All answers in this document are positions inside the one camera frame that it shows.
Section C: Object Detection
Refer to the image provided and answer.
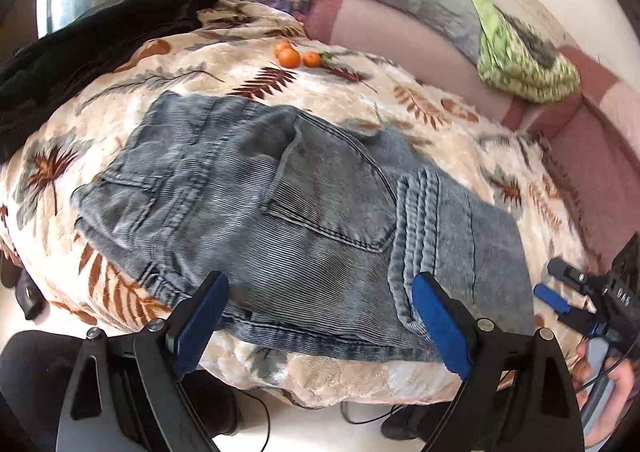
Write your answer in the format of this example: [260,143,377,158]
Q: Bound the grey-blue denim pants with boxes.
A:
[72,92,534,362]

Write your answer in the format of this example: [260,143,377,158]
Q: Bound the person right hand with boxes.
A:
[572,338,637,449]

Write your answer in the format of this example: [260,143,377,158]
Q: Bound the black shoe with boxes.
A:
[1,256,47,321]

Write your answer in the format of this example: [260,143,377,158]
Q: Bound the pink sofa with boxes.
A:
[304,0,639,271]

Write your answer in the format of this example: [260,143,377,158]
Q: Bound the dark grey cloth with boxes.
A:
[503,14,559,69]

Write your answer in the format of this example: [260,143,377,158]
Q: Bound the green patterned folded blanket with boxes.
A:
[471,0,580,104]

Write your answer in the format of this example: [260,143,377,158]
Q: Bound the black jacket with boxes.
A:
[0,0,219,163]

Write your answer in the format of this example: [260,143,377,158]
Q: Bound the orange tangerine with leaf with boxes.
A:
[300,51,333,68]

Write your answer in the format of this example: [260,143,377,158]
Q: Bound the leaf-print beige blanket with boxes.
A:
[0,0,601,410]

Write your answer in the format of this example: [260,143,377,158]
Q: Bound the colourful snack packet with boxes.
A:
[244,0,311,22]

